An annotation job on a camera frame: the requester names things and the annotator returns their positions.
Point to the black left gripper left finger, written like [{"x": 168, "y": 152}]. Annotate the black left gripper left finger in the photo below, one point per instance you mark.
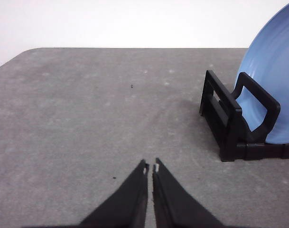
[{"x": 126, "y": 207}]

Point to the black plastic dish rack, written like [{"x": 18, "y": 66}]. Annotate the black plastic dish rack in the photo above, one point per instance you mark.
[{"x": 228, "y": 127}]

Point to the blue plate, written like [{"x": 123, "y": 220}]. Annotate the blue plate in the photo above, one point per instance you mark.
[{"x": 267, "y": 62}]

